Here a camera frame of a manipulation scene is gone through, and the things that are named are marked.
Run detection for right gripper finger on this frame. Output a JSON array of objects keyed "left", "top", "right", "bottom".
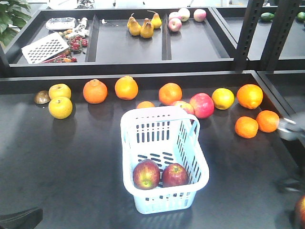
[{"left": 277, "top": 178, "right": 305, "bottom": 194}]

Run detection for dark red apple edge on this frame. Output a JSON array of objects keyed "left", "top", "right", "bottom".
[{"left": 295, "top": 195, "right": 305, "bottom": 229}]

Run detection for light blue plastic basket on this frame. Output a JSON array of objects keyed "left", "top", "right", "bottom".
[{"left": 120, "top": 106, "right": 209, "bottom": 214}]

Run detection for small orange behind basket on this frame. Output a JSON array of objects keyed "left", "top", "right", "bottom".
[{"left": 136, "top": 101, "right": 155, "bottom": 109}]

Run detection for small orange right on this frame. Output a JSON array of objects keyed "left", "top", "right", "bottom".
[{"left": 256, "top": 110, "right": 280, "bottom": 133}]

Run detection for small orange left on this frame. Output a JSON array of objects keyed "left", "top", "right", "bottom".
[{"left": 235, "top": 116, "right": 258, "bottom": 139}]

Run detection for large orange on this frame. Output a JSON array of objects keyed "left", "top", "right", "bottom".
[{"left": 236, "top": 84, "right": 263, "bottom": 109}]

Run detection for yellow apple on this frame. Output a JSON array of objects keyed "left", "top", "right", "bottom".
[
  {"left": 212, "top": 88, "right": 234, "bottom": 110},
  {"left": 49, "top": 96, "right": 73, "bottom": 119},
  {"left": 49, "top": 83, "right": 71, "bottom": 100}
]

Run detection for pink red apple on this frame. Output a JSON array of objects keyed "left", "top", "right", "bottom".
[
  {"left": 190, "top": 93, "right": 214, "bottom": 119},
  {"left": 171, "top": 100, "right": 194, "bottom": 115}
]

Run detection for black wooden produce stand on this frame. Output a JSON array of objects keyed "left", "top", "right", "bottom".
[{"left": 0, "top": 8, "right": 305, "bottom": 229}]

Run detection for pink red apple left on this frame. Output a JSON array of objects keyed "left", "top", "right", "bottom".
[{"left": 171, "top": 100, "right": 194, "bottom": 115}]

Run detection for orange far left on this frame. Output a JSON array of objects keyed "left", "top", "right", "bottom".
[{"left": 159, "top": 83, "right": 183, "bottom": 105}]

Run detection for avocados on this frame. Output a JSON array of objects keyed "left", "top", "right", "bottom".
[{"left": 260, "top": 11, "right": 305, "bottom": 23}]

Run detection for pink peaches back tray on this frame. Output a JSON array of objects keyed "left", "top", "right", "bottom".
[{"left": 168, "top": 8, "right": 207, "bottom": 32}]

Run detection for brown pears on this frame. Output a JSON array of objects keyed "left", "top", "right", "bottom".
[{"left": 127, "top": 10, "right": 162, "bottom": 39}]

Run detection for bumpy orange left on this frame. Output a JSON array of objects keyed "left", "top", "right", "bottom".
[{"left": 83, "top": 79, "right": 108, "bottom": 104}]

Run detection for yellow apple lower left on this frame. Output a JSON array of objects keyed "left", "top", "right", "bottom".
[{"left": 49, "top": 96, "right": 73, "bottom": 119}]

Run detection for yellow apple upper left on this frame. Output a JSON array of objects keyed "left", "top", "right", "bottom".
[{"left": 49, "top": 83, "right": 71, "bottom": 100}]

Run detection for red cherry tomatoes pile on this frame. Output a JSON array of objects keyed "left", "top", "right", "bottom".
[{"left": 43, "top": 30, "right": 89, "bottom": 63}]

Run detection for brown half shell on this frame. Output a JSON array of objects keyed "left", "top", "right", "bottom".
[{"left": 34, "top": 90, "right": 51, "bottom": 104}]

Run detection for white grater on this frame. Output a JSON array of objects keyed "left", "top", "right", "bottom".
[{"left": 21, "top": 32, "right": 69, "bottom": 64}]

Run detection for white electronic scale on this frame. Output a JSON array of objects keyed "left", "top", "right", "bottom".
[{"left": 46, "top": 17, "right": 76, "bottom": 30}]

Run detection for green potted plant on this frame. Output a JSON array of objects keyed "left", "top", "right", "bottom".
[{"left": 0, "top": 0, "right": 31, "bottom": 47}]

